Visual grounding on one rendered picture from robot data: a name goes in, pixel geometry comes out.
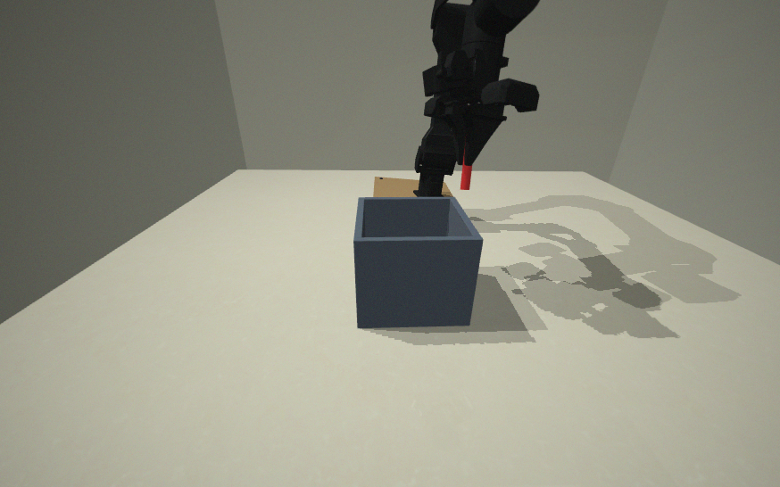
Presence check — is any red peg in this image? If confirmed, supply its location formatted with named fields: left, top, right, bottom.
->
left=461, top=157, right=472, bottom=190

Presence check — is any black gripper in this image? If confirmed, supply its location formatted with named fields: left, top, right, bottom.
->
left=424, top=42, right=539, bottom=166

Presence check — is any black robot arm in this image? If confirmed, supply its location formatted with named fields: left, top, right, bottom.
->
left=413, top=0, right=540, bottom=197

